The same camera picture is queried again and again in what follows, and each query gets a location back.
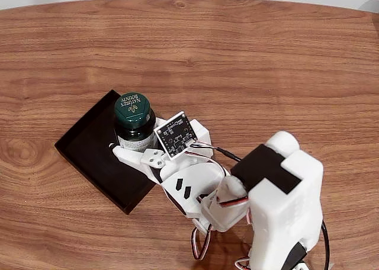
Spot green-capped dark pill bottle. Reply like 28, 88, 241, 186
113, 92, 158, 153

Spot black camera board white mount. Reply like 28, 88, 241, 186
153, 111, 198, 159

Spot red white black servo cable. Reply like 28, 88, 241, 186
216, 196, 253, 225
190, 221, 214, 261
235, 256, 252, 270

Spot shallow black cardboard box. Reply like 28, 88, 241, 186
54, 89, 163, 215

